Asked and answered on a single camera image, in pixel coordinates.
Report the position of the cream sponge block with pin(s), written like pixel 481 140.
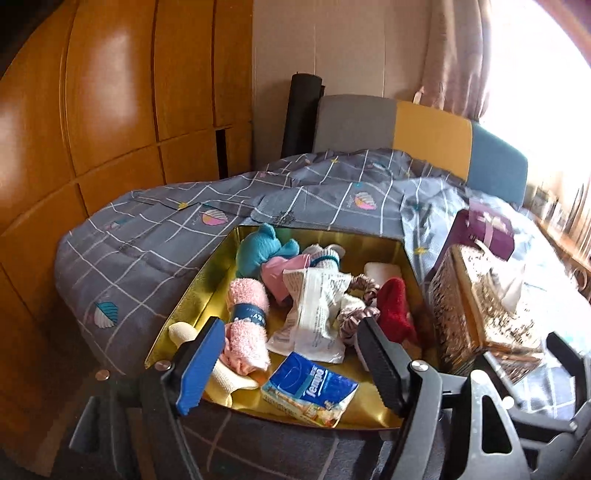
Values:
pixel 381 272

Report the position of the gold tin box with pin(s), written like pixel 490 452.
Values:
pixel 203 286

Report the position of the blue pocket tissue pack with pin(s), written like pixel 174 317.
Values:
pixel 304 387

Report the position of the black rolled mat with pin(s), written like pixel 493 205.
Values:
pixel 300 115

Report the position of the red fuzzy sock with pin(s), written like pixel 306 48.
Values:
pixel 395 304

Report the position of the wooden wardrobe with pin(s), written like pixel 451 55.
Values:
pixel 115 92

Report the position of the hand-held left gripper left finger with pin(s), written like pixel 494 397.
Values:
pixel 201 364

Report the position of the white waffle towel roll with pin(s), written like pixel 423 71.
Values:
pixel 226 381

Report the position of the white sock blue band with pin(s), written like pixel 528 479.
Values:
pixel 323 258

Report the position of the pink satin scrunchie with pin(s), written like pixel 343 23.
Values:
pixel 355 323

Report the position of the purple tissue box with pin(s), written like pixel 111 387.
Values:
pixel 489 235

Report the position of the brown satin scrunchie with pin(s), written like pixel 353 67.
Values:
pixel 364 284

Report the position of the grey yellow blue headboard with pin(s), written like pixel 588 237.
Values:
pixel 429 134

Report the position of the window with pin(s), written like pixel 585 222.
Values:
pixel 545 92

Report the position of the gold ornate tissue box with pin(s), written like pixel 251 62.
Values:
pixel 466 314

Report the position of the pink towel roll blue band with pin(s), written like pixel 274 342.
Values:
pixel 244 341

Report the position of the wooden desk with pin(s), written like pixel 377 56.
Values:
pixel 568 244

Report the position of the blue and pink socks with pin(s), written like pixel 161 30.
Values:
pixel 256 251

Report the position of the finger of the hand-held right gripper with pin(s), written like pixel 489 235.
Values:
pixel 565 353

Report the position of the white tissue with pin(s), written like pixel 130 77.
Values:
pixel 508 286

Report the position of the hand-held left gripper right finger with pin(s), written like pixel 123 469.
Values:
pixel 383 364

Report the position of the grey checked quilt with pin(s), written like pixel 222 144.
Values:
pixel 161 230

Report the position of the pink patterned curtain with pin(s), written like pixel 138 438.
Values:
pixel 452 55

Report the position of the white plastic packet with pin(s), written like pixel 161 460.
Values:
pixel 314 318

